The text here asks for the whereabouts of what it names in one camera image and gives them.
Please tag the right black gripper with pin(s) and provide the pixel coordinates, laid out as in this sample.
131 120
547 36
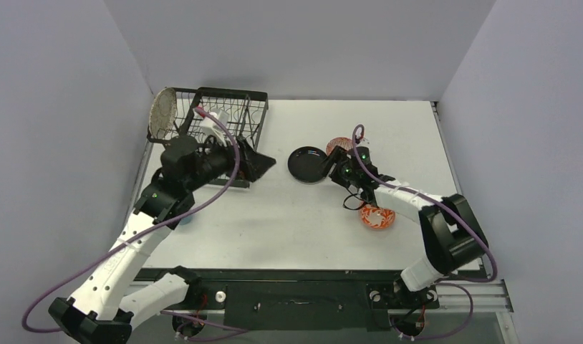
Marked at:
337 160

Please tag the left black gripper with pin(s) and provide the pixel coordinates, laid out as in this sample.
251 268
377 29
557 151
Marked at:
251 163

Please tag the black round plate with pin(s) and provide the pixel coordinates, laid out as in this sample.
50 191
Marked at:
306 164

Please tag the white and blue cup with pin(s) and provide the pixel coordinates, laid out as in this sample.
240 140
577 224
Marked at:
185 220

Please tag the speckled oval plate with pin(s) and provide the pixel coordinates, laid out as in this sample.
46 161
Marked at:
162 114

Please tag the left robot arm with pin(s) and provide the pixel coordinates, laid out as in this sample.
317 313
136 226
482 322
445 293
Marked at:
100 310

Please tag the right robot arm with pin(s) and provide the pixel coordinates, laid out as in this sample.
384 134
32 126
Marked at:
451 235

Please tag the red patterned upturned bowl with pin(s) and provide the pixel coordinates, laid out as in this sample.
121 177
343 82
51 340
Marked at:
344 142

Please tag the orange floral bowl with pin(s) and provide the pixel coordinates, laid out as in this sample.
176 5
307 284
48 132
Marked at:
376 218

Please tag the black wire dish rack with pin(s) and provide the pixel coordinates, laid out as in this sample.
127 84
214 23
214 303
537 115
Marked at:
209 136

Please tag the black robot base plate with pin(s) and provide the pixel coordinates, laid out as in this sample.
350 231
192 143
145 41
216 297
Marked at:
283 299

